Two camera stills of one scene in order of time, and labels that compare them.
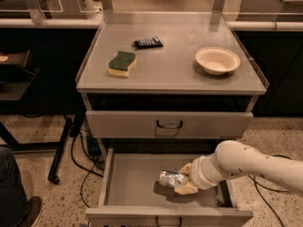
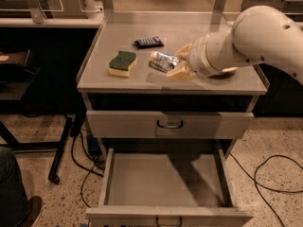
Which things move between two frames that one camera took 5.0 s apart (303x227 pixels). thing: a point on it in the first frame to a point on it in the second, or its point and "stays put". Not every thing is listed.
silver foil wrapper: [170, 179] to [162, 61]
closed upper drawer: [136, 125] stays put
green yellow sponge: [122, 63] stays put
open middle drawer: [132, 196] stays put
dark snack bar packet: [148, 43] stays put
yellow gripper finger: [187, 168] to [183, 53]
